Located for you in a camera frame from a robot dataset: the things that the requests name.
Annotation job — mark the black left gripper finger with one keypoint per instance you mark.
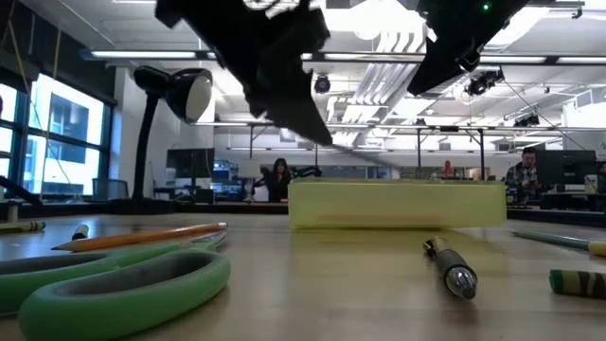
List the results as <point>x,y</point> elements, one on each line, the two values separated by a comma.
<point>303,120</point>

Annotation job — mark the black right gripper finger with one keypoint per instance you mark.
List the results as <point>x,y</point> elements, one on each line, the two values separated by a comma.
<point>440,68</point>

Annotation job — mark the yellow-green translucent supply box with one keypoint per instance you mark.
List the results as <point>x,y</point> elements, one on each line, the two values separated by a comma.
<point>397,201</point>

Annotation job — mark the orange wooden pencil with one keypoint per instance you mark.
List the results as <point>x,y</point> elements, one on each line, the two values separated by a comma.
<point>142,235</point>

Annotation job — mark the grey click pen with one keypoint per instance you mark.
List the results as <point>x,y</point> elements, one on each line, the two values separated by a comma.
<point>452,267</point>

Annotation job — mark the green crayon yellow-green wrapper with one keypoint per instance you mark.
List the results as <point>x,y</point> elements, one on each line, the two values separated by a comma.
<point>577,283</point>
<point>23,226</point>

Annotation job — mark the black background robot arm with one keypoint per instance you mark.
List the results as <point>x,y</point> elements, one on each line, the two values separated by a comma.
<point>308,171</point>

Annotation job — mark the black ceiling device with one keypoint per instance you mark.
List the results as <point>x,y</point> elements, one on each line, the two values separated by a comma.
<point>483,83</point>

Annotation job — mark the person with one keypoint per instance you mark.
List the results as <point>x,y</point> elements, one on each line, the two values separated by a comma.
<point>279,182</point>
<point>447,168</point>
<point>523,175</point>

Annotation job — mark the white shaded table lamp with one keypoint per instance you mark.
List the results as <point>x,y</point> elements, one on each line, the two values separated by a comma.
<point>249,168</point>

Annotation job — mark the black desk lamp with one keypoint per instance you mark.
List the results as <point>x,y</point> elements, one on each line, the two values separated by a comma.
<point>189,95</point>

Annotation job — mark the black computer monitor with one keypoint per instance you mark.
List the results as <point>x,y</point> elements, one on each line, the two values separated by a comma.
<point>189,163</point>
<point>565,166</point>

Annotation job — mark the grey bin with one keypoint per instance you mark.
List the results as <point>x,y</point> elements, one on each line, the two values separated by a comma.
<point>110,189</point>

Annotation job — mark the large window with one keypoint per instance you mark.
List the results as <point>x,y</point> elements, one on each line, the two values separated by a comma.
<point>66,123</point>

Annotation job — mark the black round ceiling camera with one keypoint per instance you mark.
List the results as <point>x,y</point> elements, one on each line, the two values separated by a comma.
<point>322,84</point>

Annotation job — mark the black metal rack frame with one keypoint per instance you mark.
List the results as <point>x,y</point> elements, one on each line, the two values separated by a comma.
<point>419,156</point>

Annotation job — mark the black aluminium table frame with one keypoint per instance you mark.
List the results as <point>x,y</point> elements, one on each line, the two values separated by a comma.
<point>227,208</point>

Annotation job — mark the long black light rail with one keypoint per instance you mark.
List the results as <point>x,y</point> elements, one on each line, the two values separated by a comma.
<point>142,54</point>

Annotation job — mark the white plastic post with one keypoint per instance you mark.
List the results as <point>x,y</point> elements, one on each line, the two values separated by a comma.
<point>12,208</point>

